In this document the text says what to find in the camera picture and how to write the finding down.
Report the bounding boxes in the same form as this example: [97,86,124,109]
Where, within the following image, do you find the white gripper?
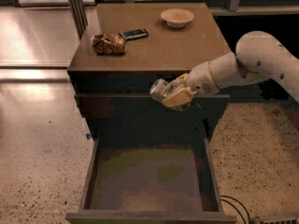
[162,62,220,107]

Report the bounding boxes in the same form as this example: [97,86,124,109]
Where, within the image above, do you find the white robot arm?
[162,31,299,107]

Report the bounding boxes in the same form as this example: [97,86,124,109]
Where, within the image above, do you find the dark wooden drawer cabinet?
[68,3,230,148]

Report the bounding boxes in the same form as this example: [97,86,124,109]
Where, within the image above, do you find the open bottom drawer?
[66,138,237,224]

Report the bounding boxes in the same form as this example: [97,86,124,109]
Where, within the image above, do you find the white ceramic bowl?
[161,8,194,29]

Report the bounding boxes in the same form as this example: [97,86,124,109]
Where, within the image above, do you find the brown snack bag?
[92,34,126,55]

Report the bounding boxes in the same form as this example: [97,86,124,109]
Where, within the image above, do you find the blue floor tape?
[86,133,93,140]

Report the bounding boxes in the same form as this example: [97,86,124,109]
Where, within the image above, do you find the grey power strip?
[251,216,299,224]

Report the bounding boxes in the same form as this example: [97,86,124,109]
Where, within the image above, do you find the black floor cable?
[220,195,252,224]

